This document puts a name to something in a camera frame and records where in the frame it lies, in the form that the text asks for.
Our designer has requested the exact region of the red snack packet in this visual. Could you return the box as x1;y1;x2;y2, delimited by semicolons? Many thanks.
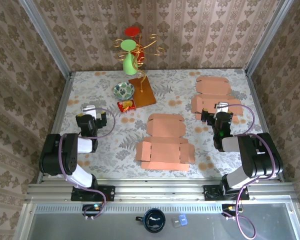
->
117;99;137;113

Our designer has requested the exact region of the leaf pattern bowl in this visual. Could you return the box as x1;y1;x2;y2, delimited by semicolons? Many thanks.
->
113;81;135;100

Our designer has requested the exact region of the green plastic goblet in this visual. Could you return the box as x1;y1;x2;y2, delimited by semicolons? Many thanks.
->
120;39;138;76

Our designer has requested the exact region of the floral tablecloth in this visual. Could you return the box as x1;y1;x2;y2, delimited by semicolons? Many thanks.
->
48;68;277;180

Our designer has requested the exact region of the small controller board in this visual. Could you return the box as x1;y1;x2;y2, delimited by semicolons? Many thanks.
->
221;203;243;216
82;203;103;217

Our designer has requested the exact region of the red plastic goblet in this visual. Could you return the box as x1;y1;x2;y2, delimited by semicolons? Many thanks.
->
124;26;146;68

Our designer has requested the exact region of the steel shelf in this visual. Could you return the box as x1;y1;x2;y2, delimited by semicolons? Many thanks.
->
13;202;300;240

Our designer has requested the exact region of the dark blue mug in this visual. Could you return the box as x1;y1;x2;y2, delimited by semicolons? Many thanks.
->
135;208;167;234

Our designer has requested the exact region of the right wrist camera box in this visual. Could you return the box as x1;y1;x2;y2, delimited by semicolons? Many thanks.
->
215;101;229;113

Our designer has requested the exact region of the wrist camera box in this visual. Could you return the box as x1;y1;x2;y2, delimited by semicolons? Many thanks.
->
215;101;229;113
81;104;96;117

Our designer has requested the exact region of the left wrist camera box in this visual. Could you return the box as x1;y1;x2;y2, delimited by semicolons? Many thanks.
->
81;104;96;117

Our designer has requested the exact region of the gold wire rack wooden base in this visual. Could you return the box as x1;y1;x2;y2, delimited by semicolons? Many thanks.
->
112;33;166;109

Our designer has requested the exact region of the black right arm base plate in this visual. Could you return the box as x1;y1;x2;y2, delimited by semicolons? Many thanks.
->
203;184;250;201

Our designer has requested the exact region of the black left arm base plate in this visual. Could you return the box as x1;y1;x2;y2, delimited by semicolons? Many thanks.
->
70;185;116;202

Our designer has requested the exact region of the aluminium frame post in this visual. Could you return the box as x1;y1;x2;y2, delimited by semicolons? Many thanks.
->
244;0;295;76
18;0;73;80

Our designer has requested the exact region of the aluminium frame rail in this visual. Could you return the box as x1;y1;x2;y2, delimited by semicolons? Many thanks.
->
24;178;297;205

